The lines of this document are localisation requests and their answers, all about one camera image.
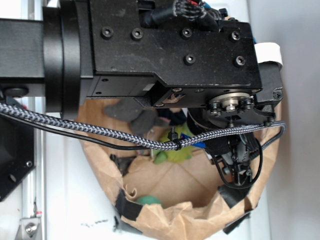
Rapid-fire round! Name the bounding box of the brown paper bag bin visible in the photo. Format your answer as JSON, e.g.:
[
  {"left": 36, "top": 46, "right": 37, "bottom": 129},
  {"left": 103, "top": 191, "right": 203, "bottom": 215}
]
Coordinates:
[{"left": 77, "top": 98, "right": 284, "bottom": 240}]

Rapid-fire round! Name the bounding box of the thin black cable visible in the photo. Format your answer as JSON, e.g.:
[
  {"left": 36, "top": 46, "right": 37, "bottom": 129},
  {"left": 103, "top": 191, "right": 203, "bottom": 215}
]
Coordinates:
[{"left": 0, "top": 112, "right": 264, "bottom": 190}]

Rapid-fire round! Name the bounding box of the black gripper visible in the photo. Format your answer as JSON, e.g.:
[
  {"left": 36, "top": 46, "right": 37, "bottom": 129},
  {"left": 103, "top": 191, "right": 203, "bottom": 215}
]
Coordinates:
[{"left": 186, "top": 109, "right": 263, "bottom": 187}]

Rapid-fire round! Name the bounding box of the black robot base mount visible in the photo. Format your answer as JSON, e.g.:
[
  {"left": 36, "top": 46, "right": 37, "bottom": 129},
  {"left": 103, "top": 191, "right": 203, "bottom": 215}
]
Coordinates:
[{"left": 0, "top": 117, "right": 35, "bottom": 201}]

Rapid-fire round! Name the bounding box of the green ball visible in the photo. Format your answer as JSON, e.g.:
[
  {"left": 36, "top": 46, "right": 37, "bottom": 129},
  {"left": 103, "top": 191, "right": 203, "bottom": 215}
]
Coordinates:
[{"left": 135, "top": 195, "right": 163, "bottom": 207}]

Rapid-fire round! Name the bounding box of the green plush turtle toy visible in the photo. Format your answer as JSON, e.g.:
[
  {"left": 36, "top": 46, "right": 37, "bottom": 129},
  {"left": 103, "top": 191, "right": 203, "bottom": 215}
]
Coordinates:
[{"left": 153, "top": 122, "right": 194, "bottom": 165}]

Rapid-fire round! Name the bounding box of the aluminium rail frame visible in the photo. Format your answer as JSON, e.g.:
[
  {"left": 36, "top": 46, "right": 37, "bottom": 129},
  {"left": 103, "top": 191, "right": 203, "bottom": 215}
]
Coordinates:
[{"left": 18, "top": 0, "right": 46, "bottom": 240}]

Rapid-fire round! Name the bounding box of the grey braided cable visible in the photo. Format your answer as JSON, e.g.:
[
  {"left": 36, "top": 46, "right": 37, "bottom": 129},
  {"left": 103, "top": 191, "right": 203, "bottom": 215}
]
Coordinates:
[{"left": 0, "top": 102, "right": 287, "bottom": 159}]

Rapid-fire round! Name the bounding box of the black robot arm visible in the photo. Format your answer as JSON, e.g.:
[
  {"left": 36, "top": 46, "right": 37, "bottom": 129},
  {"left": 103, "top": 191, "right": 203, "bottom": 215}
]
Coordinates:
[{"left": 0, "top": 0, "right": 286, "bottom": 189}]

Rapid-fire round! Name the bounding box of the metal corner bracket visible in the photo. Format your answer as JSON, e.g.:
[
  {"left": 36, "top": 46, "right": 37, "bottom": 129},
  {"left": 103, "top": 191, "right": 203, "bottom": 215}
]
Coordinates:
[{"left": 15, "top": 217, "right": 43, "bottom": 240}]

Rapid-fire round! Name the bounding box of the grey plush mouse toy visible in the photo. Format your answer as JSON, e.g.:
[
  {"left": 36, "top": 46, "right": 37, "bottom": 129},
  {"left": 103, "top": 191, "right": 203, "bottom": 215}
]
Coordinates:
[{"left": 104, "top": 98, "right": 170, "bottom": 136}]

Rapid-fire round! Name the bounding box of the dark blue rope toy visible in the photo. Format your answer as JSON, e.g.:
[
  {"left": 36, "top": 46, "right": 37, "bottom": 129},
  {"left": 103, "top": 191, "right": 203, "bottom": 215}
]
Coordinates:
[{"left": 156, "top": 108, "right": 187, "bottom": 126}]

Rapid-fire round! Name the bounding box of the white paper label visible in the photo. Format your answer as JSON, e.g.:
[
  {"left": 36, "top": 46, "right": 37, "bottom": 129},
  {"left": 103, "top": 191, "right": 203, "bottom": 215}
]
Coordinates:
[{"left": 254, "top": 42, "right": 283, "bottom": 68}]

